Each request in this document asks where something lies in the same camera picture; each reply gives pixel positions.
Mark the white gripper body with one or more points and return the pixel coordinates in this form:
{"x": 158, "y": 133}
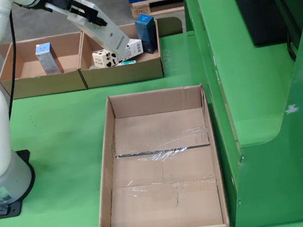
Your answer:
{"x": 64, "y": 13}

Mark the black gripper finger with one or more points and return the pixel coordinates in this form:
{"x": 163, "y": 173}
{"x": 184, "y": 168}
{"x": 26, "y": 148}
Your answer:
{"x": 88, "y": 12}

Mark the tall white carton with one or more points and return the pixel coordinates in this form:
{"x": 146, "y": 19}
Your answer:
{"x": 113, "y": 38}

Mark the open cardboard box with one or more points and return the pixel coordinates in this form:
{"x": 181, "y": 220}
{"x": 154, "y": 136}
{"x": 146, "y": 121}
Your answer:
{"x": 41, "y": 85}

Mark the large cardboard tray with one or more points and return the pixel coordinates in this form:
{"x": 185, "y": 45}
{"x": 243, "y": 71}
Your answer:
{"x": 165, "y": 207}

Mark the cow print white carton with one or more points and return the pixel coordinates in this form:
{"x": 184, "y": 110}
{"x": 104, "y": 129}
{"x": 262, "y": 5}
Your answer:
{"x": 104, "y": 58}

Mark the light blue white carton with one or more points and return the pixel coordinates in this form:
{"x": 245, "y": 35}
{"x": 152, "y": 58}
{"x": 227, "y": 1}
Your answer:
{"x": 48, "y": 59}

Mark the wooden pallet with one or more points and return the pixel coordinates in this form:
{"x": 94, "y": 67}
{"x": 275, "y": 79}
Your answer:
{"x": 139, "y": 10}

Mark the dark blue carton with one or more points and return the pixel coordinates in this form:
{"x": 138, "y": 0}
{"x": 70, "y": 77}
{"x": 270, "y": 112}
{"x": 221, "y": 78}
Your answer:
{"x": 146, "y": 34}

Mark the flat teal white carton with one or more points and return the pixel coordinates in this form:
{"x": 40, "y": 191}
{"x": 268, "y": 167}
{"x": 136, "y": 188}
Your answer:
{"x": 128, "y": 62}

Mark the green rounded end plate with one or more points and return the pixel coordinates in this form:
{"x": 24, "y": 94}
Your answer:
{"x": 170, "y": 26}

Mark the black flat panel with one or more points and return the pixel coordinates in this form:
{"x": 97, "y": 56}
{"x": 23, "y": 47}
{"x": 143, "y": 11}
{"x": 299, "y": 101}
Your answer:
{"x": 260, "y": 10}

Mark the green machine housing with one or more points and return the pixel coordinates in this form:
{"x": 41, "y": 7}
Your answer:
{"x": 248, "y": 94}

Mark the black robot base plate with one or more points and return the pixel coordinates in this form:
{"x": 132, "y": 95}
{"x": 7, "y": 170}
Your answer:
{"x": 17, "y": 209}

